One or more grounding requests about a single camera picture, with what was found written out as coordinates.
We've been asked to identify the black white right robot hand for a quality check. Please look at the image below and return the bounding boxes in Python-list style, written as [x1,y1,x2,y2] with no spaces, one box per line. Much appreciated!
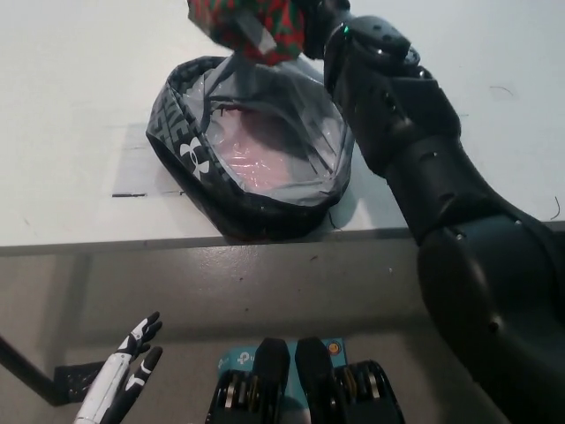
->
[302,0,352,58]

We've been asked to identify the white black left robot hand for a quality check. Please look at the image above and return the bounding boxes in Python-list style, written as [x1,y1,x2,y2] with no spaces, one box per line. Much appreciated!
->
[72,311,164,424]

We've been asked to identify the red and green patterned cloth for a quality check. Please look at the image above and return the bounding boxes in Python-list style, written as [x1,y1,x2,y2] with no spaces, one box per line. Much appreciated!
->
[185,0,310,67]

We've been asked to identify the black grey plastic shopping bag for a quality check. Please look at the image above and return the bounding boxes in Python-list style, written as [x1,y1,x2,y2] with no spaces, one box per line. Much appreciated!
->
[145,55,357,242]

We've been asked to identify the black table leg bar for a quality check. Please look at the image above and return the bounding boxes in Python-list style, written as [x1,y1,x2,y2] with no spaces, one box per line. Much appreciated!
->
[0,333,61,407]

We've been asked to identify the teal router box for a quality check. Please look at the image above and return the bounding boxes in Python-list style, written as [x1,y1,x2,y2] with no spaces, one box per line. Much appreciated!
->
[215,338,350,424]

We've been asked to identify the clear tape patch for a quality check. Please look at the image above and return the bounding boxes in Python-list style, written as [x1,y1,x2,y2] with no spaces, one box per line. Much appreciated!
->
[112,125,200,198]

